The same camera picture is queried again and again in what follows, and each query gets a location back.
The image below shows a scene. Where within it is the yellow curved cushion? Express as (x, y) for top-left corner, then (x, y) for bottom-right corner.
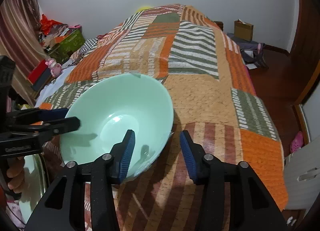
(136, 6), (152, 13)

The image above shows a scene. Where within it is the red plastic bag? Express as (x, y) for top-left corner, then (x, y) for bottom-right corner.
(40, 14), (63, 35)

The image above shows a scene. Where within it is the green patterned box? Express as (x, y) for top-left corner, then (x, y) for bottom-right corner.
(48, 29), (85, 64)

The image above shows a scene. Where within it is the checkered patchwork fabric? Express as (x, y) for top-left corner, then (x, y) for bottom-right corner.
(70, 35), (103, 65)

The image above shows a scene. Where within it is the pink slipper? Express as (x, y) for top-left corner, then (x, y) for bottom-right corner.
(290, 131), (304, 153)

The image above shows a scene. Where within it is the dark bag on floor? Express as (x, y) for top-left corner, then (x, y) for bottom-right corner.
(227, 33), (268, 70)

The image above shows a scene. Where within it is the red and navy box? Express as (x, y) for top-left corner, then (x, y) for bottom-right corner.
(26, 59), (53, 93)

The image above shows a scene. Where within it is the mint green plate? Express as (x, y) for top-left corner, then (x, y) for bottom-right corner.
(18, 154), (49, 223)

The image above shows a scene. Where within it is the person's left hand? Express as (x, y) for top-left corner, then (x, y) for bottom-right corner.
(7, 157), (25, 194)

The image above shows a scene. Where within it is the green bowl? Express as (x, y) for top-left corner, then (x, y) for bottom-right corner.
(60, 73), (174, 180)

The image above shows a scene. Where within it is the patchwork bed quilt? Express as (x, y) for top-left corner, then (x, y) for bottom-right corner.
(39, 4), (288, 230)

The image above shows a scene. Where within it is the brown paper bag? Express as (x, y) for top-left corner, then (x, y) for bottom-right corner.
(234, 20), (254, 41)

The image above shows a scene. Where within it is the light blue folded cloth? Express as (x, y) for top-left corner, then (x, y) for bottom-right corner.
(35, 66), (76, 107)

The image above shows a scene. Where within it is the pink toy figure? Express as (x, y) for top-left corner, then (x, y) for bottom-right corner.
(46, 58), (62, 78)

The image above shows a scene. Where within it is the striped brown curtain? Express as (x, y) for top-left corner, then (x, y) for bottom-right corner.
(1, 0), (48, 106)

